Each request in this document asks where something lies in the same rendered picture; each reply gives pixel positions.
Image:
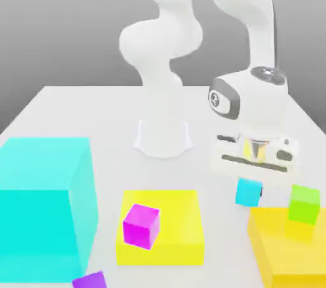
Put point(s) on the small green cube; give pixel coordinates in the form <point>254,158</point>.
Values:
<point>304,204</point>

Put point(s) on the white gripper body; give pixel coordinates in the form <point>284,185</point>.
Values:
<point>229,159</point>

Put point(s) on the small purple cube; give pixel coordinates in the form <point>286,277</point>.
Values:
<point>90,281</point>

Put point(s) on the large yellow box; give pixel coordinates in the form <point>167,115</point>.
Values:
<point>175,216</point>

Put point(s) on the large cyan box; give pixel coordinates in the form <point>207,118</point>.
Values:
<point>38,204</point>

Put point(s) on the small cyan cube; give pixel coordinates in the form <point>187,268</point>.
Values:
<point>248,192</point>

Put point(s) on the small magenta cube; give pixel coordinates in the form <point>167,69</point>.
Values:
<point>141,227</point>

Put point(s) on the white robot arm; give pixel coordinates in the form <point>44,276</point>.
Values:
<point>163,38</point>

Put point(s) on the large orange box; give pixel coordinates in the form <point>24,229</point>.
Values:
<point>293,252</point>

